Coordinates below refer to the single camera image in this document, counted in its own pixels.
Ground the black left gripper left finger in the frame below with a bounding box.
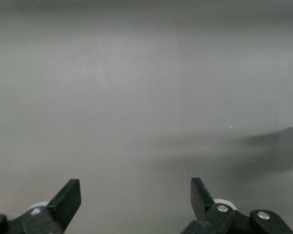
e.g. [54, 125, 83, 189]
[0, 179, 82, 234]

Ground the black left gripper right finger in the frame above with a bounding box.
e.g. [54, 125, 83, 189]
[182, 177, 293, 234]

